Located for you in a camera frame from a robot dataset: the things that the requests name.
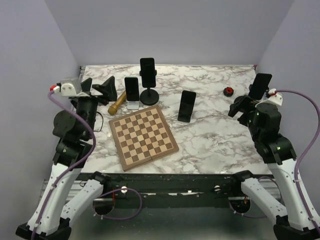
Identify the phone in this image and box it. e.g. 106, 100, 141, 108
124, 77, 140, 102
140, 57, 157, 88
179, 90, 197, 113
248, 73, 272, 100

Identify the black red knob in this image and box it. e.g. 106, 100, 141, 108
223, 87, 234, 97

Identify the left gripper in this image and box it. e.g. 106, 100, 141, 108
76, 75, 118, 139

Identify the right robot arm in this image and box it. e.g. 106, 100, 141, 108
228, 95, 320, 240

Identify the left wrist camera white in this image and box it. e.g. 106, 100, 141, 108
50, 78, 82, 97

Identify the black folding phone stand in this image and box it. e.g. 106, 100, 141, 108
177, 110, 192, 123

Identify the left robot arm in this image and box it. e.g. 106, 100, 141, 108
15, 76, 118, 240

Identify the wooden chessboard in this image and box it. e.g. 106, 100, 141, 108
108, 105, 179, 172

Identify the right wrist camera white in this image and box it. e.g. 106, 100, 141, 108
264, 88, 283, 107

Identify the black tall round-base stand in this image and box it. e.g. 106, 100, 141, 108
139, 70, 160, 106

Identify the black right round-base stand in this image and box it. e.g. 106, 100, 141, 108
233, 84, 270, 104

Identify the white phone stand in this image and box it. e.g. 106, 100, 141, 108
127, 101, 140, 110

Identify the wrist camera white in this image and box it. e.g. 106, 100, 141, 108
50, 78, 82, 97
264, 88, 283, 107

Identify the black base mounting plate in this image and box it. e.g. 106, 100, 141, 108
109, 173, 245, 209

